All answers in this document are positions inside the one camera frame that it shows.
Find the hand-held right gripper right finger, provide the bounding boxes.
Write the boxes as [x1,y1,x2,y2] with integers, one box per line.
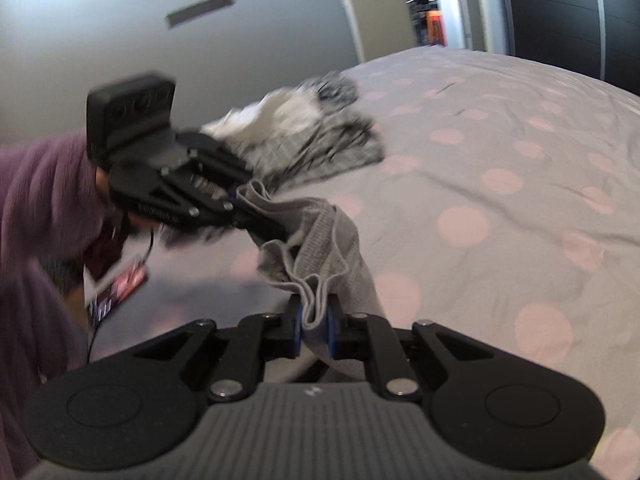
[324,294,496,403]

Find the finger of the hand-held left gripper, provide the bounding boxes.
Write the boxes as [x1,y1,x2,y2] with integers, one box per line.
[220,157,253,197]
[215,200,251,231]

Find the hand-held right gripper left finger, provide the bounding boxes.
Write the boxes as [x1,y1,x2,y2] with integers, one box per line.
[132,294,305,404]

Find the grey shirt with black sleeves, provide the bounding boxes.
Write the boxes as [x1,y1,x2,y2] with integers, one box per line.
[235,180,386,381]

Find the person's left forearm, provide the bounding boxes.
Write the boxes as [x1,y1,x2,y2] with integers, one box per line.
[0,132,116,281]

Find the white garment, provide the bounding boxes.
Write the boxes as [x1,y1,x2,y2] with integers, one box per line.
[202,87,321,153]

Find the grey striped garment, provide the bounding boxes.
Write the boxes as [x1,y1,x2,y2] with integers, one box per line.
[160,115,386,250]
[300,72,362,108]

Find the maroon garment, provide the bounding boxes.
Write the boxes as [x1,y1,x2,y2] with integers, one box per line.
[82,220,126,281]

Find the smartphone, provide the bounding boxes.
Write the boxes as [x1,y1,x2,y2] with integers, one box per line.
[87,257,151,328]

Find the white door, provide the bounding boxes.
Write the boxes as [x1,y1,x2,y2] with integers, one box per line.
[330,0,426,66]

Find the person's purple fleece robe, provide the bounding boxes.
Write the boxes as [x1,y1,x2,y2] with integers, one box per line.
[0,260,91,480]

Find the polka dot bedspread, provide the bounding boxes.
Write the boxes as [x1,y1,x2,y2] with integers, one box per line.
[90,45,640,480]

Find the orange object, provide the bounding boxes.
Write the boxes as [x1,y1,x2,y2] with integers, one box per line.
[424,9,443,47]

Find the black wardrobe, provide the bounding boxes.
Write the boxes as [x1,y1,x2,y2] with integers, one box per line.
[500,0,640,98]

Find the grey wall plate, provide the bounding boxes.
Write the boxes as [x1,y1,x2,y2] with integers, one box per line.
[165,0,236,29]

